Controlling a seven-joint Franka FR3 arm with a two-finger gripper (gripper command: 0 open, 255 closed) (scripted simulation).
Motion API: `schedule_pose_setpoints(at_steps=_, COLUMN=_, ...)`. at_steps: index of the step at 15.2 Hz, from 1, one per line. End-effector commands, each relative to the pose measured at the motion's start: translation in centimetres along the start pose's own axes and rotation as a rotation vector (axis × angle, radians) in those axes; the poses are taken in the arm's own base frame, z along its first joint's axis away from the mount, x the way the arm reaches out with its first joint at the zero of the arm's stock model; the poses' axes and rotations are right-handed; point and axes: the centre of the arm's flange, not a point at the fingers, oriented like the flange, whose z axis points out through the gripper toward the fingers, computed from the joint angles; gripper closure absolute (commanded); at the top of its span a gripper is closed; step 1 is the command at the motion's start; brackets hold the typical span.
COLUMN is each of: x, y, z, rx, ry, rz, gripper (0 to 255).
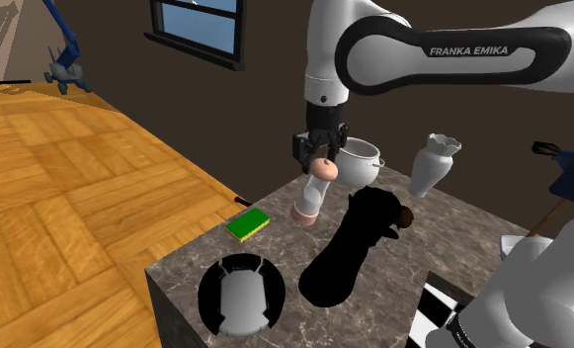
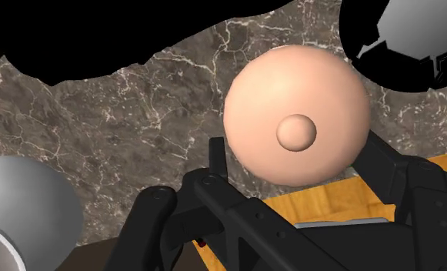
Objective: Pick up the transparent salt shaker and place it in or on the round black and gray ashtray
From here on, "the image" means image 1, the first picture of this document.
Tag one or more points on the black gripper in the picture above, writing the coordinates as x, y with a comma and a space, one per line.
325, 118

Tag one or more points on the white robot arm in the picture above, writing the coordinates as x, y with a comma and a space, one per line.
464, 67

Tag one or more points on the pink and white hourglass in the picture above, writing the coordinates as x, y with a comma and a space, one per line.
315, 192

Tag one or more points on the small black stick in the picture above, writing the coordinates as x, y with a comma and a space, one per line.
243, 201

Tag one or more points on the green and yellow sponge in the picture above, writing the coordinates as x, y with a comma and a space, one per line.
247, 224

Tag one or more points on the white fluted vase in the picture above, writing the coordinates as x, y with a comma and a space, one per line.
428, 168

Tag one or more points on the dark framed window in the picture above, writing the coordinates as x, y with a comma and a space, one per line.
202, 24

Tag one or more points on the checkered robot stand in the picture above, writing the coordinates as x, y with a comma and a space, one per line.
433, 308

